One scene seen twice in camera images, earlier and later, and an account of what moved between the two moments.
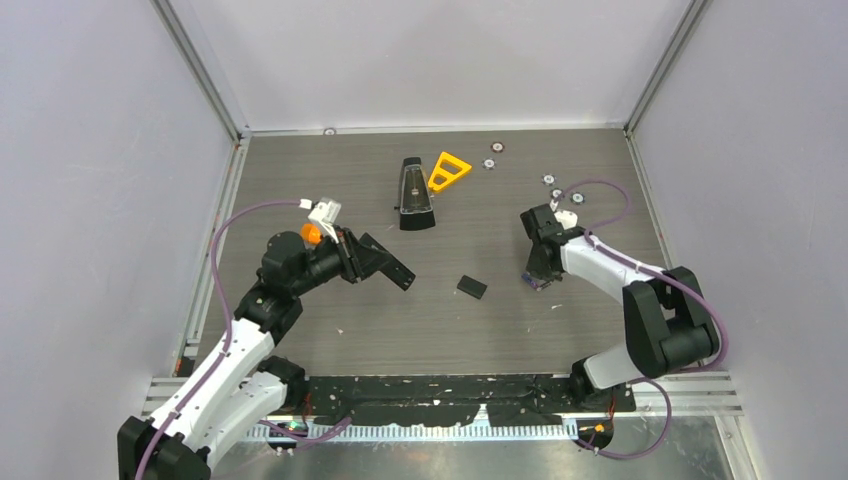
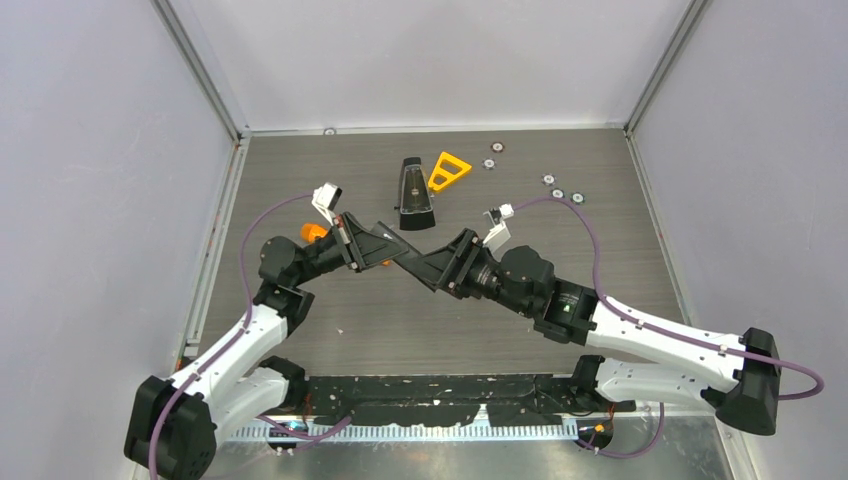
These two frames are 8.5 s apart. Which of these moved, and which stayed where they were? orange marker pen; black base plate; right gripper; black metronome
Moved: right gripper
Stayed: black metronome; orange marker pen; black base plate
